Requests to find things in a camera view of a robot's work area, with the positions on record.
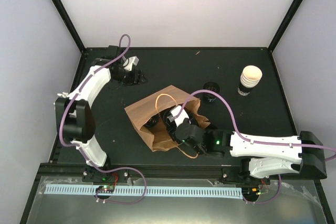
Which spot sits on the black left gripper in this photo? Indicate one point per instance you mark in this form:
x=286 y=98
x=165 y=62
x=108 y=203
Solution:
x=136 y=78

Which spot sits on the single black paper cup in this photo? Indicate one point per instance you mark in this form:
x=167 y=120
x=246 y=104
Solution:
x=165 y=116

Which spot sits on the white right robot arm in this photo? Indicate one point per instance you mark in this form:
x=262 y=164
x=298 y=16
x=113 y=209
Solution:
x=261 y=156

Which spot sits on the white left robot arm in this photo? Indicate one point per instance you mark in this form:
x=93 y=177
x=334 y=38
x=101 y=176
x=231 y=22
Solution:
x=74 y=118

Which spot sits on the white wooden stirrers in glass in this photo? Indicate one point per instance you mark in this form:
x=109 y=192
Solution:
x=63 y=95

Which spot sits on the right small circuit board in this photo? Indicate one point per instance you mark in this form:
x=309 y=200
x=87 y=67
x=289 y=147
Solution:
x=254 y=191

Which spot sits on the small circuit board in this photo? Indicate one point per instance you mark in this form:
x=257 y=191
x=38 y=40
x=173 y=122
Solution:
x=254 y=191
x=105 y=189

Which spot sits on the stack of black paper cups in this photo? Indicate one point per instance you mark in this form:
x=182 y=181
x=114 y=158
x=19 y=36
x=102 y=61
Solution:
x=249 y=78

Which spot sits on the left small circuit board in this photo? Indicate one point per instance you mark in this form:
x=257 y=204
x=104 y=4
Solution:
x=105 y=189

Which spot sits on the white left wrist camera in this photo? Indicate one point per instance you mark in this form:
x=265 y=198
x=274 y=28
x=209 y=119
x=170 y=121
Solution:
x=130 y=63

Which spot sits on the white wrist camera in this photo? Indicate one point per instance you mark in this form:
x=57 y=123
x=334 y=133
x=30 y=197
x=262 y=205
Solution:
x=177 y=115
x=130 y=63

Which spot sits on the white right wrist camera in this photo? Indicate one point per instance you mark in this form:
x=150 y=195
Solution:
x=177 y=115

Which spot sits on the white slotted cable duct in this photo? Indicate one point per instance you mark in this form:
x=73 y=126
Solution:
x=149 y=191

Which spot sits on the black front aluminium rail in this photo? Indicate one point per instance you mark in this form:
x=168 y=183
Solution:
x=230 y=174

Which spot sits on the black frame post left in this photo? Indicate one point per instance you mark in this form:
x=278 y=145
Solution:
x=69 y=24

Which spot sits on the black frame post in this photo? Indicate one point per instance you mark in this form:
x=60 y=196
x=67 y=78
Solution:
x=294 y=6
x=69 y=24

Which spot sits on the black frame post right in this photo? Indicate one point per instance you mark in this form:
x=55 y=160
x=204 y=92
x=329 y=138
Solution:
x=294 y=6

